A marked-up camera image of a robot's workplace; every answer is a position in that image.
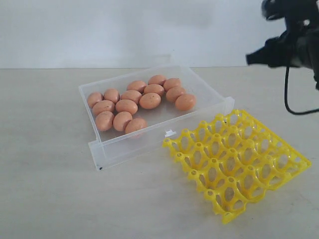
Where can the brown egg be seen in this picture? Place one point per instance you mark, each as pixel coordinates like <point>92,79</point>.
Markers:
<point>102,106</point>
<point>126,105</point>
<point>135,125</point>
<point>132,95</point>
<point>150,101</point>
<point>112,94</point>
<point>157,79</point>
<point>185,102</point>
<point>104,121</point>
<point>137,86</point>
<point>121,120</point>
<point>154,88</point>
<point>171,83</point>
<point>94,98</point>

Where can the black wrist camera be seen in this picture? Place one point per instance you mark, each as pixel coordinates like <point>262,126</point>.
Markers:
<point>277,9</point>

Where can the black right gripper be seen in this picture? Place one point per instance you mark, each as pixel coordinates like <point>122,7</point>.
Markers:
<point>297,46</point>

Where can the clear plastic bin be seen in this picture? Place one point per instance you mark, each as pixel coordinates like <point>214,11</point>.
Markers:
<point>112,147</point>

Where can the yellow plastic egg tray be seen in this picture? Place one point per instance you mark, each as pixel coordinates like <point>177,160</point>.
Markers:
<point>234,160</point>

